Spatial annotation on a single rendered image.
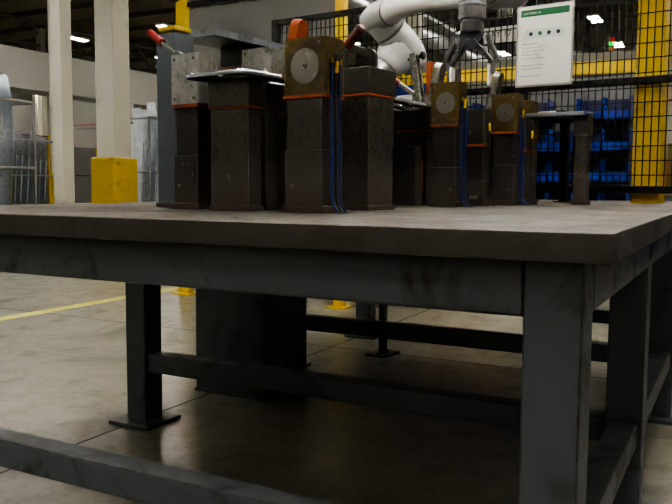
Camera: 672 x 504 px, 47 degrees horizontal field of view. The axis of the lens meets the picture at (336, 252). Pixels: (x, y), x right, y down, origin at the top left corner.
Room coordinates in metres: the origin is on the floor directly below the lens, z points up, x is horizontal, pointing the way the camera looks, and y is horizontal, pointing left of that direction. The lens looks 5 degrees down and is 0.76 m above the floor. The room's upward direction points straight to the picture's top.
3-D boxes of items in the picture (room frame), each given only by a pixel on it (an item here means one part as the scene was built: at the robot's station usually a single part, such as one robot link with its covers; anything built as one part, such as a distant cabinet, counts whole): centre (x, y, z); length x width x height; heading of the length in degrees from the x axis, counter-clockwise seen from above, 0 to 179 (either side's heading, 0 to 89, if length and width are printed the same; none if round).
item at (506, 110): (2.45, -0.55, 0.87); 0.12 x 0.07 x 0.35; 55
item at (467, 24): (2.59, -0.44, 1.25); 0.08 x 0.07 x 0.09; 55
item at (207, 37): (2.24, 0.27, 1.16); 0.37 x 0.14 x 0.02; 145
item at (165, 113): (2.03, 0.42, 0.92); 0.08 x 0.08 x 0.44; 55
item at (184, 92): (1.85, 0.35, 0.88); 0.12 x 0.07 x 0.36; 55
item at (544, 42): (3.02, -0.80, 1.30); 0.23 x 0.02 x 0.31; 55
